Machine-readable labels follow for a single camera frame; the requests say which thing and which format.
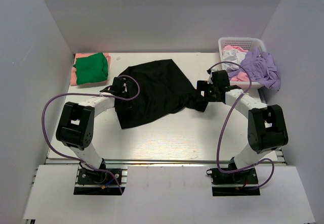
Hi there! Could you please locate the black t shirt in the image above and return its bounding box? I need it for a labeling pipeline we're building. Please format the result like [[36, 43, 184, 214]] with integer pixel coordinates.
[[114, 59, 208, 129]]

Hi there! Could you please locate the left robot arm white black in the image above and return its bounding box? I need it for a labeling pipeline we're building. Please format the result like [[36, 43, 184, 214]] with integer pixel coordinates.
[[56, 96, 114, 183]]

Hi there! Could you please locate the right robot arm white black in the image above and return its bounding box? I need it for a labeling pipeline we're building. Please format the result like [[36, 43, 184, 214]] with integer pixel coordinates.
[[197, 70, 289, 183]]

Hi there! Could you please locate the pink t shirt in basket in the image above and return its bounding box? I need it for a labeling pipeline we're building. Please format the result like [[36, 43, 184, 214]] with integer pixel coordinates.
[[222, 45, 249, 82]]

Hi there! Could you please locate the folded green t shirt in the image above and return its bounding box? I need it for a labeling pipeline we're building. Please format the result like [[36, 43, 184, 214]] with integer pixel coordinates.
[[73, 53, 109, 85]]

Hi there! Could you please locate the white t shirt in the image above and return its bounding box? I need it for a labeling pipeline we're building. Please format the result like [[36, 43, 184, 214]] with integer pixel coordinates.
[[223, 49, 247, 72]]

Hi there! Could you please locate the folded salmon pink t shirt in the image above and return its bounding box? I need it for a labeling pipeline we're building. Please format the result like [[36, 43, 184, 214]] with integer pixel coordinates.
[[70, 53, 111, 86]]

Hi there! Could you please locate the purple t shirt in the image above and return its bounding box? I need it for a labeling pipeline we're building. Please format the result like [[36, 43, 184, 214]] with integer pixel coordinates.
[[241, 48, 281, 91]]

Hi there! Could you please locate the white plastic laundry basket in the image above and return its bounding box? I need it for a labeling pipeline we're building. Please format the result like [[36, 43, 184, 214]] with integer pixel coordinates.
[[218, 37, 267, 89]]

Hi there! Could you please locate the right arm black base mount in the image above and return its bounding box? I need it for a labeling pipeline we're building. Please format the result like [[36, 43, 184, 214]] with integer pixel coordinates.
[[206, 168, 258, 185]]

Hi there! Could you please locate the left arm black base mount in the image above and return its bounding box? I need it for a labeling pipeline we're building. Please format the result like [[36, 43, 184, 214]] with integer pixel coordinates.
[[75, 164, 127, 188]]

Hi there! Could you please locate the aluminium rail at table edge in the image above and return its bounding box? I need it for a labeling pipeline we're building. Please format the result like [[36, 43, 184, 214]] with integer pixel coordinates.
[[45, 150, 287, 165]]

